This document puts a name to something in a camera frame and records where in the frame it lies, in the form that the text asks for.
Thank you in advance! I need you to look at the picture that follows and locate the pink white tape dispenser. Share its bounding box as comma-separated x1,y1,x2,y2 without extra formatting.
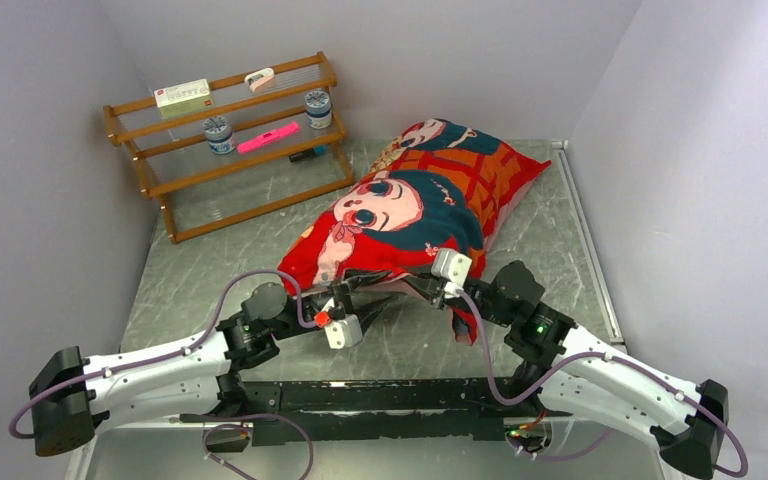
244,67,275,94

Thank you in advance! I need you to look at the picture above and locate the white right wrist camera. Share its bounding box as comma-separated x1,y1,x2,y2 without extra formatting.
430,248,472,299

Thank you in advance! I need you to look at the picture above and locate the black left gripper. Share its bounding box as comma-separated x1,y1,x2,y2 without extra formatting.
270,269,398,340

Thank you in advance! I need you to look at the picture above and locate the blue white jar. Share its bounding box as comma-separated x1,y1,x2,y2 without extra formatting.
202,115,236,155
304,89,332,129

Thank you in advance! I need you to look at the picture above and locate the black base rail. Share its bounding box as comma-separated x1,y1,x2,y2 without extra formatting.
180,377,547,446

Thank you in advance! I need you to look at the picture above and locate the blue white jar right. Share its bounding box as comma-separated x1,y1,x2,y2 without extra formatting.
304,89,332,129

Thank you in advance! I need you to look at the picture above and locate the wooden shelf rack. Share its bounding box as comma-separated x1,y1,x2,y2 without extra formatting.
103,51,355,244

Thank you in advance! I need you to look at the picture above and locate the blue white jar left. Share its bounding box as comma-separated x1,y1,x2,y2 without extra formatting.
202,115,236,155

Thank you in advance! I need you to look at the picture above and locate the pink red patterned pillowcase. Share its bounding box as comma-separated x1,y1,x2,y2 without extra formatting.
277,117,552,346

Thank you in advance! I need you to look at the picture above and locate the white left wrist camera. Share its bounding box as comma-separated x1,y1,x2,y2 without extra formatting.
314,311,364,350

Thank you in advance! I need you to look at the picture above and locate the pink highlighter marker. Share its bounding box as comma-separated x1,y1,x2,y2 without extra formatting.
237,122,300,155

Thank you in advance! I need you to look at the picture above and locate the black blue marker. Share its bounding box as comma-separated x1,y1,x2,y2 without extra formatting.
288,145,327,163

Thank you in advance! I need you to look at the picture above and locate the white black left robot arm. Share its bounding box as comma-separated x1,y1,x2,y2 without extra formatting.
19,274,392,457

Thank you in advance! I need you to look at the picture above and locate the aluminium frame rail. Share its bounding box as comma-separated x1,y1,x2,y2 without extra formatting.
73,411,679,479

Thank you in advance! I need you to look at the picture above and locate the white green box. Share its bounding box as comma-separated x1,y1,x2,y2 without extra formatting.
153,79,214,119

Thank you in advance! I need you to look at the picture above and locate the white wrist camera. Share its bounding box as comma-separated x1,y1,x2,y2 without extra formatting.
314,311,364,350
430,248,472,299

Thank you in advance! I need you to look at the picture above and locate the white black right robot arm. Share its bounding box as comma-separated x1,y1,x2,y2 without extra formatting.
406,256,734,479

